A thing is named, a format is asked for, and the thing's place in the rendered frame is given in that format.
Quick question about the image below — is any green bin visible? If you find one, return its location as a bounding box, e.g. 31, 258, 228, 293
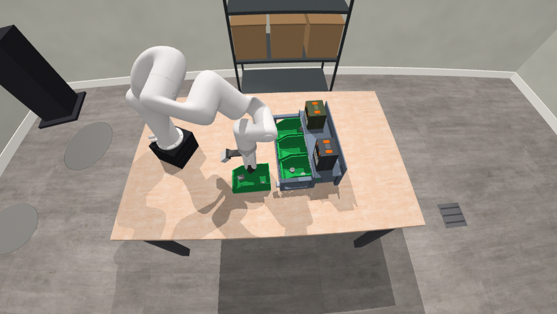
280, 155, 312, 179
232, 163, 271, 193
277, 135, 308, 162
276, 118, 304, 142

